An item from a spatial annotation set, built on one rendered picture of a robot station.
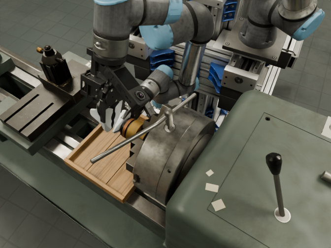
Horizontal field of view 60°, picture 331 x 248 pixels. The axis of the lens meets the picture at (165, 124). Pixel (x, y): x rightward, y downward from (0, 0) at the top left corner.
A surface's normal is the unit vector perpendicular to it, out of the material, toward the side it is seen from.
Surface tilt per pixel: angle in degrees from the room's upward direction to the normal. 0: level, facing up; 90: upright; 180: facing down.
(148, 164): 51
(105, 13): 71
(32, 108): 0
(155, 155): 38
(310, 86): 0
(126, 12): 82
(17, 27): 0
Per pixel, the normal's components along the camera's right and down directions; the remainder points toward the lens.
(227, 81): -0.44, 0.72
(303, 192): 0.00, -0.59
